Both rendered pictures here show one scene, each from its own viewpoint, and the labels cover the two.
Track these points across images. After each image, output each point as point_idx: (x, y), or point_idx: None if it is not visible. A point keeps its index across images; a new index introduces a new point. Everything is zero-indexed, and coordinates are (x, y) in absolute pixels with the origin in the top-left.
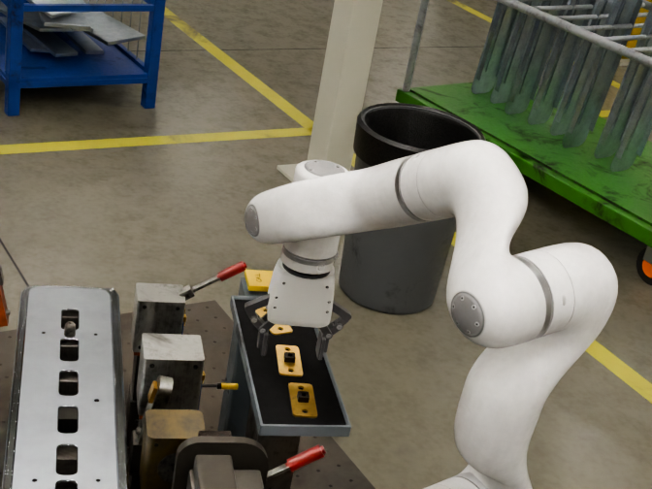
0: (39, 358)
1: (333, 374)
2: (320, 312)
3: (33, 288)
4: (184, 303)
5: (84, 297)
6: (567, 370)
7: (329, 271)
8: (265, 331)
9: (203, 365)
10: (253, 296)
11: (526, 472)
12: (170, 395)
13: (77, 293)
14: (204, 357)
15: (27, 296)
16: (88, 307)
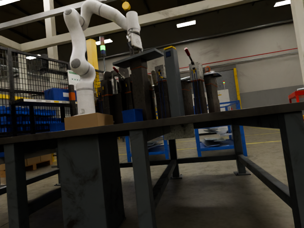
0: (188, 81)
1: (126, 58)
2: (130, 44)
3: (218, 75)
4: (188, 64)
5: (211, 73)
6: (68, 30)
7: (128, 34)
8: (138, 53)
9: (154, 68)
10: (161, 51)
11: (72, 52)
12: (151, 73)
13: (214, 73)
14: (155, 66)
15: (215, 76)
16: (206, 74)
